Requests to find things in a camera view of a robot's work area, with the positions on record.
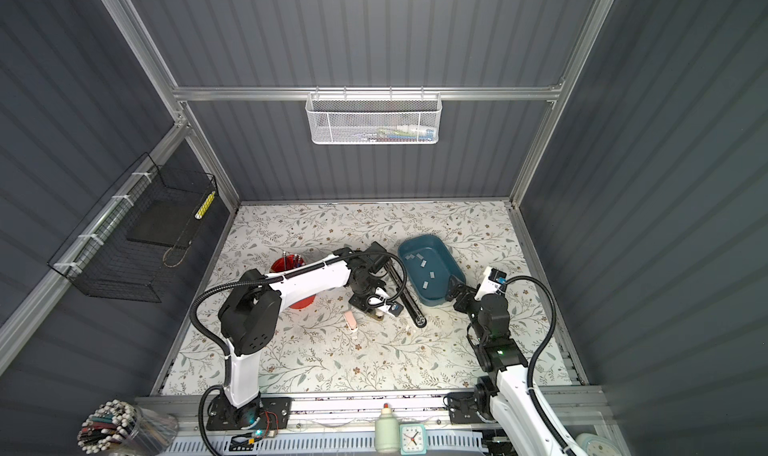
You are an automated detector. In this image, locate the white glue bottle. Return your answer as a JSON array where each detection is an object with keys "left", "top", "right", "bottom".
[{"left": 374, "top": 403, "right": 400, "bottom": 454}]

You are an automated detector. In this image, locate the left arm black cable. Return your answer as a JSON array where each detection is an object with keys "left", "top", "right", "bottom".
[{"left": 188, "top": 248, "right": 409, "bottom": 456}]

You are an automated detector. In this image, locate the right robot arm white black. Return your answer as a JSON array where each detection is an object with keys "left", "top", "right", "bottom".
[{"left": 443, "top": 267, "right": 586, "bottom": 455}]

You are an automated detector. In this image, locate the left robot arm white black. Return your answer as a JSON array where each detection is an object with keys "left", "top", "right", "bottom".
[{"left": 218, "top": 244, "right": 405, "bottom": 429}]

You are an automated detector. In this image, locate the black wire side basket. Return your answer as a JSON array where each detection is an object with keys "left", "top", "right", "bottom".
[{"left": 48, "top": 157, "right": 218, "bottom": 303}]

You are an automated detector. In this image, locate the small teal clock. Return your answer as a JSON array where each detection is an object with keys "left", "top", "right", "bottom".
[{"left": 400, "top": 423, "right": 428, "bottom": 456}]

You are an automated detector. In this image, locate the black stapler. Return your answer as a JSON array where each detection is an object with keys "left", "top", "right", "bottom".
[{"left": 385, "top": 259, "right": 427, "bottom": 328}]

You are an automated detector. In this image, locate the white wire wall basket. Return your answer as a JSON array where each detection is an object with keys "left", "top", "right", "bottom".
[{"left": 305, "top": 94, "right": 443, "bottom": 145}]

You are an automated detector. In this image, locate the yellow marker in side basket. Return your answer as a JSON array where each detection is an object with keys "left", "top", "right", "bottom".
[{"left": 194, "top": 190, "right": 216, "bottom": 220}]

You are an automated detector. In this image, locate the pink eraser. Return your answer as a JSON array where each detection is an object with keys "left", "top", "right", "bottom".
[{"left": 343, "top": 311, "right": 358, "bottom": 332}]

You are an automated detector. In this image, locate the white round device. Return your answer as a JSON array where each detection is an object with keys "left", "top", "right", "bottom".
[{"left": 576, "top": 433, "right": 623, "bottom": 456}]

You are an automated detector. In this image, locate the teal plastic tray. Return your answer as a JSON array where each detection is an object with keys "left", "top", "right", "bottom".
[{"left": 397, "top": 234, "right": 466, "bottom": 306}]

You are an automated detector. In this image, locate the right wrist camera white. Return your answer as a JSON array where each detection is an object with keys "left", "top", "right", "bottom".
[{"left": 474, "top": 266, "right": 507, "bottom": 301}]

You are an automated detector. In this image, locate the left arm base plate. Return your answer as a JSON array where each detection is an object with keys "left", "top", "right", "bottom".
[{"left": 203, "top": 395, "right": 293, "bottom": 432}]

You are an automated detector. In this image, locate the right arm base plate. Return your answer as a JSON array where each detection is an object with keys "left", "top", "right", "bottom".
[{"left": 442, "top": 391, "right": 496, "bottom": 425}]

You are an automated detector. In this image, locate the clear jar of pencils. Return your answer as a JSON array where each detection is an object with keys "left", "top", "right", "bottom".
[{"left": 77, "top": 399, "right": 179, "bottom": 455}]

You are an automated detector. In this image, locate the red pen cup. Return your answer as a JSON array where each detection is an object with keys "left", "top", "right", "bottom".
[{"left": 270, "top": 252, "right": 316, "bottom": 310}]

